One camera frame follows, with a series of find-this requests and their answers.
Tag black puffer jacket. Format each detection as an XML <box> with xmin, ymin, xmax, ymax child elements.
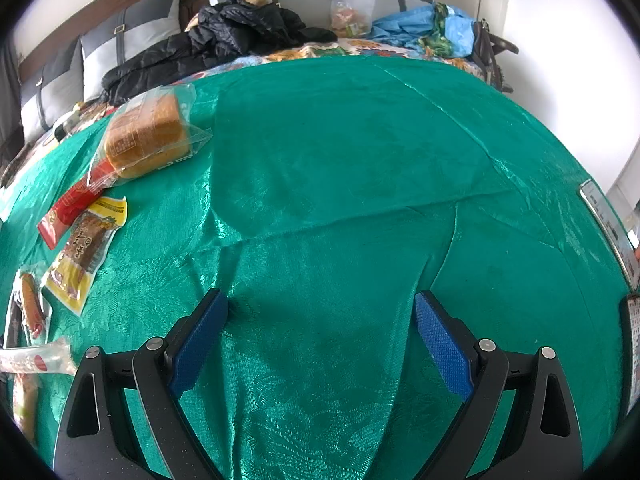
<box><xmin>101</xmin><ymin>0</ymin><xmax>338</xmax><ymax>107</ymax></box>

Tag yellow snack packet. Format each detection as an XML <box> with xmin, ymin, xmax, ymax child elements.
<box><xmin>41</xmin><ymin>197</ymin><xmax>128</xmax><ymax>317</ymax></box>

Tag bread loaf in clear bag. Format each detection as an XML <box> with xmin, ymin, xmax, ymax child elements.
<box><xmin>89</xmin><ymin>84</ymin><xmax>213</xmax><ymax>188</ymax></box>

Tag green patterned scarf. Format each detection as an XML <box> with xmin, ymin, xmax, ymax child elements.
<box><xmin>417</xmin><ymin>2</ymin><xmax>456</xmax><ymax>56</ymax></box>

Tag black bag on chair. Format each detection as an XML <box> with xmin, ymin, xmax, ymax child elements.
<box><xmin>472</xmin><ymin>19</ymin><xmax>520</xmax><ymax>93</ymax></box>

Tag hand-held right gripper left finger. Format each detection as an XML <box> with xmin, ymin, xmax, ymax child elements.
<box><xmin>52</xmin><ymin>289</ymin><xmax>230</xmax><ymax>480</ymax></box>

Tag black white snack packet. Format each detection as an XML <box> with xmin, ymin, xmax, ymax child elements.
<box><xmin>0</xmin><ymin>110</ymin><xmax>83</xmax><ymax>186</ymax></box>

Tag red snack packet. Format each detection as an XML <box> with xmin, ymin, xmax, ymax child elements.
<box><xmin>37</xmin><ymin>157</ymin><xmax>123</xmax><ymax>251</ymax></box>

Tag clear red sausage packet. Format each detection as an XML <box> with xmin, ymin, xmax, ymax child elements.
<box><xmin>0</xmin><ymin>337</ymin><xmax>76</xmax><ymax>376</ymax></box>

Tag blue cloth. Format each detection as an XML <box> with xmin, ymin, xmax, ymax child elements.
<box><xmin>371</xmin><ymin>2</ymin><xmax>476</xmax><ymax>58</ymax></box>

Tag floral bedsheet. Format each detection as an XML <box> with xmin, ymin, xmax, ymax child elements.
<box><xmin>170</xmin><ymin>37</ymin><xmax>501</xmax><ymax>86</ymax></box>

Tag grey patterned object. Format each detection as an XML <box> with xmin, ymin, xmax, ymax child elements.
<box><xmin>619</xmin><ymin>296</ymin><xmax>640</xmax><ymax>416</ymax></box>

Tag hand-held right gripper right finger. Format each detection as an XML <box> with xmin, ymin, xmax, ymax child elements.
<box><xmin>414</xmin><ymin>290</ymin><xmax>585</xmax><ymax>480</ymax></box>

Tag clear plastic bag of food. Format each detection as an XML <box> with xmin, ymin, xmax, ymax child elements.
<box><xmin>330</xmin><ymin>0</ymin><xmax>378</xmax><ymax>38</ymax></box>

